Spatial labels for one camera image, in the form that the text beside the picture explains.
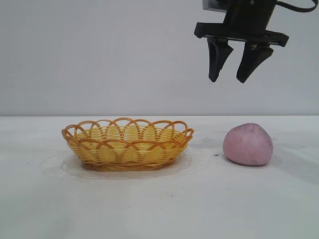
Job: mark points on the pink toy peach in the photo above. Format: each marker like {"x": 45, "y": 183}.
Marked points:
{"x": 248, "y": 147}

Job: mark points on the yellow woven plastic basket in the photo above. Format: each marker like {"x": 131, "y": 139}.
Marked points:
{"x": 129, "y": 156}

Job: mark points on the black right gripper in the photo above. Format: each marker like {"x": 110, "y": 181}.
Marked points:
{"x": 249, "y": 17}

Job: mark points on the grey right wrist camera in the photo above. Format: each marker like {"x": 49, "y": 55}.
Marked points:
{"x": 213, "y": 5}

